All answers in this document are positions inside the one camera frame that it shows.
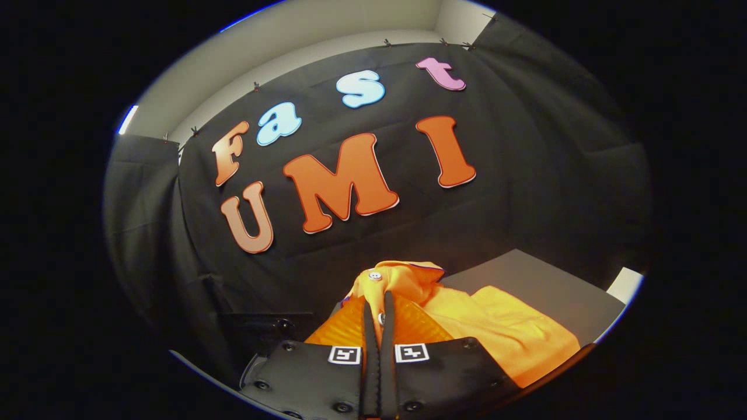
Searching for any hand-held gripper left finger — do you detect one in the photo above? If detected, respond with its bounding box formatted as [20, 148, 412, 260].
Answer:
[239, 295, 380, 420]

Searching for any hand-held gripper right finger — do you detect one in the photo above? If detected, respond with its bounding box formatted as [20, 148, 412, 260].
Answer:
[382, 290, 520, 420]

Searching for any yellow polo shirt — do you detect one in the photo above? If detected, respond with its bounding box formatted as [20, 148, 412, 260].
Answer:
[341, 261, 581, 389]

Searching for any white light strip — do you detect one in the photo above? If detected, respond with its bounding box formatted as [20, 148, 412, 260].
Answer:
[117, 105, 139, 136]

